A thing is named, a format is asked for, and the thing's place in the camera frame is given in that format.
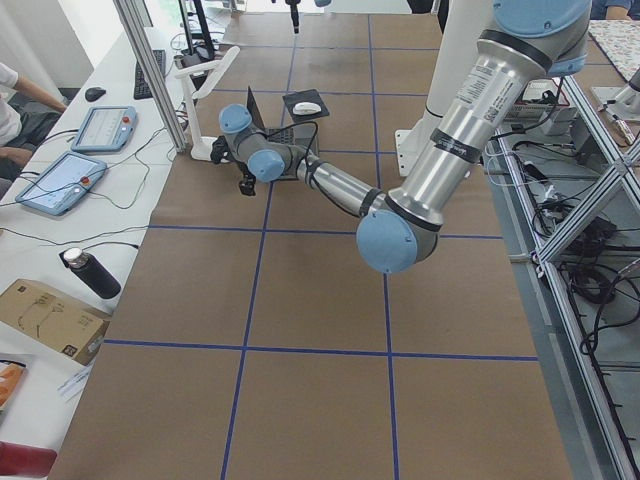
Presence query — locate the upper teach pendant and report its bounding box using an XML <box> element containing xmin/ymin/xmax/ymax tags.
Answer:
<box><xmin>71</xmin><ymin>106</ymin><xmax>137</xmax><ymax>154</ymax></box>

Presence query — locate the lower teach pendant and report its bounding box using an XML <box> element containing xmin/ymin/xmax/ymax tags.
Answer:
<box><xmin>15</xmin><ymin>151</ymin><xmax>108</xmax><ymax>216</ymax></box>

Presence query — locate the grey laptop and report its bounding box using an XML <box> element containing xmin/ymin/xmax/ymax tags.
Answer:
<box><xmin>246</xmin><ymin>88</ymin><xmax>319</xmax><ymax>182</ymax></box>

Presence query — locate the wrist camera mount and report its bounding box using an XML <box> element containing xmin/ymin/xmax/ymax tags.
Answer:
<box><xmin>210</xmin><ymin>136</ymin><xmax>235</xmax><ymax>165</ymax></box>

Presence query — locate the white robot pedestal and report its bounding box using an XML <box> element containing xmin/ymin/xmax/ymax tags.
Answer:
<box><xmin>395</xmin><ymin>0</ymin><xmax>493</xmax><ymax>177</ymax></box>

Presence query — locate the black water bottle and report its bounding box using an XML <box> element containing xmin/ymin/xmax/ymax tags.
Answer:
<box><xmin>61</xmin><ymin>247</ymin><xmax>121</xmax><ymax>299</ymax></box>

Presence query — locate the black keyboard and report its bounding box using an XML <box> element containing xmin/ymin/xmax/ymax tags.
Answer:
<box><xmin>132</xmin><ymin>48</ymin><xmax>167</xmax><ymax>100</ymax></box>

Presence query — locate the white computer mouse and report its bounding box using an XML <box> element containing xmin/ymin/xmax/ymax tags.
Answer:
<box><xmin>293</xmin><ymin>101</ymin><xmax>322</xmax><ymax>116</ymax></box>

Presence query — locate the black mouse pad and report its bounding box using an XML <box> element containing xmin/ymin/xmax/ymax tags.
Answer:
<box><xmin>282</xmin><ymin>89</ymin><xmax>330</xmax><ymax>122</ymax></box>

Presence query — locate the cardboard box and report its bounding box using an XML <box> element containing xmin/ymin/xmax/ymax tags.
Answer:
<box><xmin>1</xmin><ymin>279</ymin><xmax>110</xmax><ymax>366</ymax></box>

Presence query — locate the teach pendant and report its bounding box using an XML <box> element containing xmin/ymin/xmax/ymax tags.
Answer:
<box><xmin>15</xmin><ymin>151</ymin><xmax>108</xmax><ymax>216</ymax></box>
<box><xmin>71</xmin><ymin>106</ymin><xmax>137</xmax><ymax>154</ymax></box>

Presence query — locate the white desk lamp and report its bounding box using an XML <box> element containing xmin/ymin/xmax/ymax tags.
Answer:
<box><xmin>172</xmin><ymin>45</ymin><xmax>241</xmax><ymax>162</ymax></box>

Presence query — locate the orange printed booklet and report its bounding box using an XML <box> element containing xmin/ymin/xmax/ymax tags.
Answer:
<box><xmin>1</xmin><ymin>354</ymin><xmax>36</xmax><ymax>417</ymax></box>

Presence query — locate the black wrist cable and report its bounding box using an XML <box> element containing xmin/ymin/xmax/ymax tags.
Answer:
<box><xmin>264</xmin><ymin>120</ymin><xmax>321</xmax><ymax>166</ymax></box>

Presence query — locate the seated person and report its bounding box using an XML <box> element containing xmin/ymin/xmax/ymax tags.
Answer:
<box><xmin>1</xmin><ymin>63</ymin><xmax>67</xmax><ymax>182</ymax></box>

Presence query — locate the red object on desk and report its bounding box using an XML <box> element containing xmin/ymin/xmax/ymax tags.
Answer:
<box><xmin>1</xmin><ymin>441</ymin><xmax>57</xmax><ymax>478</ymax></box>

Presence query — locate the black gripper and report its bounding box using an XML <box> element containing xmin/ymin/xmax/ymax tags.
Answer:
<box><xmin>238</xmin><ymin>164</ymin><xmax>256</xmax><ymax>196</ymax></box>
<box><xmin>285</xmin><ymin>0</ymin><xmax>301</xmax><ymax>34</ymax></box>

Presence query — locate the black desk mouse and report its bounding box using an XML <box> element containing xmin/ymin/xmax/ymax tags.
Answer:
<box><xmin>84</xmin><ymin>87</ymin><xmax>106</xmax><ymax>103</ymax></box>

